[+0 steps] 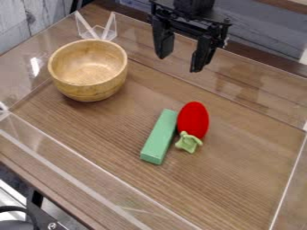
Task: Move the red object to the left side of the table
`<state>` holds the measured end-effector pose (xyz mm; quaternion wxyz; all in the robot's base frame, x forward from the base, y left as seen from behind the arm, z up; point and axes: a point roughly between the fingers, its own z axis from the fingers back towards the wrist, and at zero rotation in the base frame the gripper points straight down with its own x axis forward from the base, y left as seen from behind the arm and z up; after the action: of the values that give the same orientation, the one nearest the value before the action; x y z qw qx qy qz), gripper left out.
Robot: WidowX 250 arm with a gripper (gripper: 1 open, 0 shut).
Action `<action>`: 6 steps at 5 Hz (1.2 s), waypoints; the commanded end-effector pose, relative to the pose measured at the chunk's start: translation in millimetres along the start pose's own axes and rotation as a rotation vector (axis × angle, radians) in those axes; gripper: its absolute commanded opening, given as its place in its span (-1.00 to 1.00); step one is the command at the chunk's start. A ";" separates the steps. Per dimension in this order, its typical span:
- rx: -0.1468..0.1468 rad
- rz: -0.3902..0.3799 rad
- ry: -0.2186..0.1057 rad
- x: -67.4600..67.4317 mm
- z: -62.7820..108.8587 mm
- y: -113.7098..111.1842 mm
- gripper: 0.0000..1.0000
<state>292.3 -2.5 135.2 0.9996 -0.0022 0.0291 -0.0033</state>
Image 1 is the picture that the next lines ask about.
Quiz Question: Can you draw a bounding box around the red plush strawberry toy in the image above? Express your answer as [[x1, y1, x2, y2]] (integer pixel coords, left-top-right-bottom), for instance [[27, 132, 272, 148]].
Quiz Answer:
[[175, 102, 210, 154]]

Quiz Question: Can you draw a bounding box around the black metal table leg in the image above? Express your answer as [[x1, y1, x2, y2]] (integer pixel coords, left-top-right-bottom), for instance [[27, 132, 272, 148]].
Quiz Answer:
[[27, 190, 68, 230]]

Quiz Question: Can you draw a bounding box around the black cable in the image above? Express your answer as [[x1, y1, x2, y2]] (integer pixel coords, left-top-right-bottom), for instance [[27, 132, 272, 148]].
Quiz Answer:
[[0, 205, 40, 230]]

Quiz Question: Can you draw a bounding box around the clear acrylic tray wall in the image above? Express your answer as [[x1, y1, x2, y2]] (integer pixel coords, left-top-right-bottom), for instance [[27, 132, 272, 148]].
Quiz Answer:
[[0, 105, 200, 230]]

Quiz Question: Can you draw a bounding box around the clear acrylic corner bracket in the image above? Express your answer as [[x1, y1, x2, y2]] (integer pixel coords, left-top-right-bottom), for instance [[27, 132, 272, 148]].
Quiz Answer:
[[75, 12, 117, 41]]

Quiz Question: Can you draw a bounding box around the green rectangular block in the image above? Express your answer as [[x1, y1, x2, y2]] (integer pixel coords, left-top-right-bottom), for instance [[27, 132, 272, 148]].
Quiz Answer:
[[140, 109, 177, 165]]

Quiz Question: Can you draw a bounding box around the wooden bowl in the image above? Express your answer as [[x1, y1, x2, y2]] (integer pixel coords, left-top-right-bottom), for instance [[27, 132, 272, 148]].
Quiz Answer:
[[48, 40, 127, 102]]

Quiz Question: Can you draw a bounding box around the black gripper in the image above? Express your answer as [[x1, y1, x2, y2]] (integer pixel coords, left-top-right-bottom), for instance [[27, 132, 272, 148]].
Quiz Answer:
[[148, 0, 231, 73]]

